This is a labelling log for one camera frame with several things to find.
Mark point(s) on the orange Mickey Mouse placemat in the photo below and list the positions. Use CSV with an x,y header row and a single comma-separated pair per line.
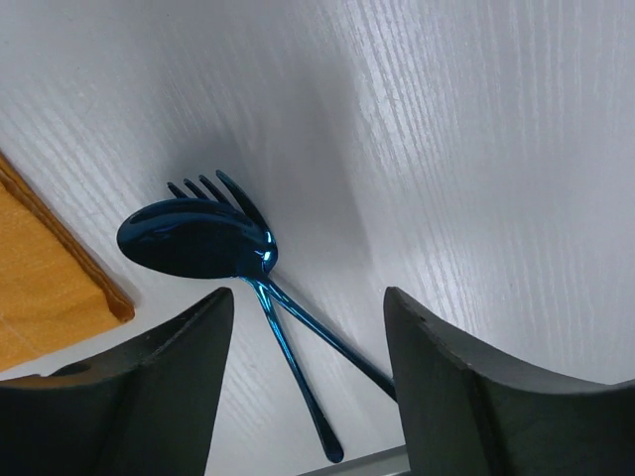
x,y
53,293

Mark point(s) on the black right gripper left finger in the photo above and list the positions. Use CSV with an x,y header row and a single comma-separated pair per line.
x,y
144,407

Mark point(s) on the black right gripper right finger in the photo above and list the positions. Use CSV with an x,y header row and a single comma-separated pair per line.
x,y
468,408

